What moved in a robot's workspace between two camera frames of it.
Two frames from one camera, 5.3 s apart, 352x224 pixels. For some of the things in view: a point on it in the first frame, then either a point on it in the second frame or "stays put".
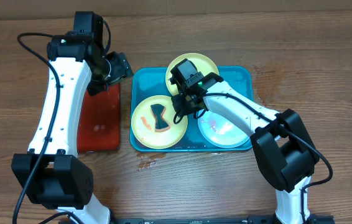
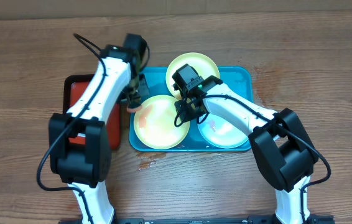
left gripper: x=120 y=69 to x=143 y=88
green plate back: x=203 y=65 stays put
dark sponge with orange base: x=158 y=111 to x=134 y=105
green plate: x=143 y=124 stays put
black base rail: x=226 y=219 stays put
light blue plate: x=221 y=132 stays put
